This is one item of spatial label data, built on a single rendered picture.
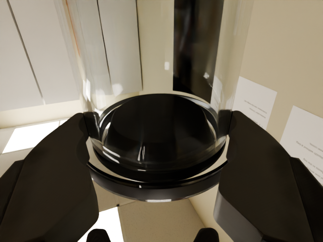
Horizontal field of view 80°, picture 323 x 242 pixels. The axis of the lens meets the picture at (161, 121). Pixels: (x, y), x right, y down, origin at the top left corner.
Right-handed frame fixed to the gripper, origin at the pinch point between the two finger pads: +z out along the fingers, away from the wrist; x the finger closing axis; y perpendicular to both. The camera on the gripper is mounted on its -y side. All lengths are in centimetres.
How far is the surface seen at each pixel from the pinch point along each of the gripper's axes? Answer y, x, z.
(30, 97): 91, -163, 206
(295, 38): 4, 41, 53
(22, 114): 132, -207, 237
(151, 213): 146, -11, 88
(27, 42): 29, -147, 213
